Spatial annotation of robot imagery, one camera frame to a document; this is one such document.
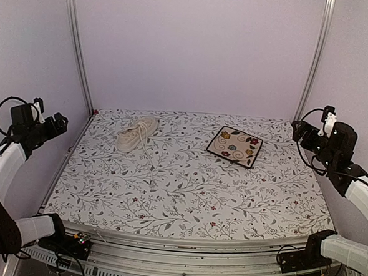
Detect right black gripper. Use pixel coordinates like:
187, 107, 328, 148
291, 121, 340, 170

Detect left aluminium frame post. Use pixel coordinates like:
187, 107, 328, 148
66, 0, 95, 116

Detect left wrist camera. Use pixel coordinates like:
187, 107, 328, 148
31, 97, 45, 124

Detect square floral ceramic plate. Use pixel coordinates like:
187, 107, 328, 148
206, 126, 263, 169

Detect cream lace sneaker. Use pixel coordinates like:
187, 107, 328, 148
117, 116, 158, 153

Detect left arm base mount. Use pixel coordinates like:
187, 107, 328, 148
38, 232, 92, 261

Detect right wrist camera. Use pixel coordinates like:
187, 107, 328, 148
318, 105, 337, 138

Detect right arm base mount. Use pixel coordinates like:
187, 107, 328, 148
276, 245, 332, 273

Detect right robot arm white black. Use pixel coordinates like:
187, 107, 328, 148
292, 121, 368, 276

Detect right aluminium frame post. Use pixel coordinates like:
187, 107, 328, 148
293, 0, 336, 121

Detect aluminium frame post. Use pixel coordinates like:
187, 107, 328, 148
293, 0, 336, 121
66, 0, 95, 116

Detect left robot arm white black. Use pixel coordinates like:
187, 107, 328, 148
0, 97, 70, 261

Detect floral patterned table mat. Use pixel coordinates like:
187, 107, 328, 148
44, 109, 334, 240

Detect aluminium front rail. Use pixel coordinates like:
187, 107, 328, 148
61, 223, 361, 276

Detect white shoelace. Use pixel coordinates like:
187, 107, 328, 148
137, 122, 154, 185

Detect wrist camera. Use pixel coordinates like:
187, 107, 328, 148
31, 97, 45, 124
318, 105, 337, 138

